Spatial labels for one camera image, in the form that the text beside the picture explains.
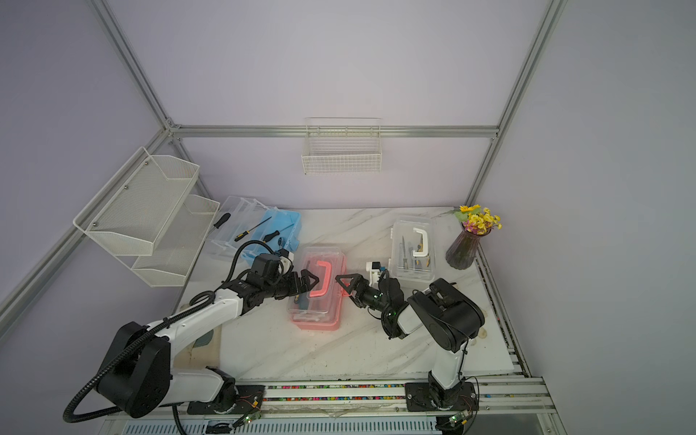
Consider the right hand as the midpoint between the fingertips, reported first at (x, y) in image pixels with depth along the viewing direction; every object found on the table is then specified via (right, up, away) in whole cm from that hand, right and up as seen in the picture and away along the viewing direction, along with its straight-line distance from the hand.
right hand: (340, 287), depth 87 cm
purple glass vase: (+44, +11, +9) cm, 46 cm away
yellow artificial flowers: (+43, +22, -3) cm, 49 cm away
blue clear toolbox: (-40, +23, +19) cm, 50 cm away
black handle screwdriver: (-46, +23, +14) cm, 53 cm away
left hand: (-10, 0, -1) cm, 10 cm away
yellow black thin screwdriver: (-37, +18, +15) cm, 44 cm away
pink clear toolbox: (-7, -7, +2) cm, 10 cm away
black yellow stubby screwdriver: (-28, +18, +23) cm, 41 cm away
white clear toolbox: (+27, +12, +15) cm, 33 cm away
